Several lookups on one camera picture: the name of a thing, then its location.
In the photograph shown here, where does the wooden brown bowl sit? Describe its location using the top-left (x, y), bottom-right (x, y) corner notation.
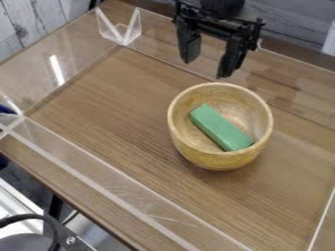
top-left (167, 82), bottom-right (274, 171)

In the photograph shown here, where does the black table leg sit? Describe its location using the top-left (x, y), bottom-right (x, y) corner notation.
top-left (48, 195), bottom-right (64, 220)

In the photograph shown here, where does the clear acrylic enclosure wall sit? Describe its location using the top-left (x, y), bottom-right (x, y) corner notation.
top-left (0, 1), bottom-right (335, 251)

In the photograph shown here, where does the black metal bracket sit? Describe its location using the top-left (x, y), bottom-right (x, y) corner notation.
top-left (49, 217), bottom-right (97, 251)

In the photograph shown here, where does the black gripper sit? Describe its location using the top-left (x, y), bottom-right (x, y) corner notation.
top-left (174, 0), bottom-right (266, 78)

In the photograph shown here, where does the black cable loop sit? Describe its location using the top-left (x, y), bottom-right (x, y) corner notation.
top-left (0, 214), bottom-right (61, 251)

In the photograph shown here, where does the green rectangular block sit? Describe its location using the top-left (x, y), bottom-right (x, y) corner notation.
top-left (188, 104), bottom-right (254, 151)

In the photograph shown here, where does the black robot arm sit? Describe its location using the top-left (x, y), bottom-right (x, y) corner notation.
top-left (172, 0), bottom-right (266, 78)

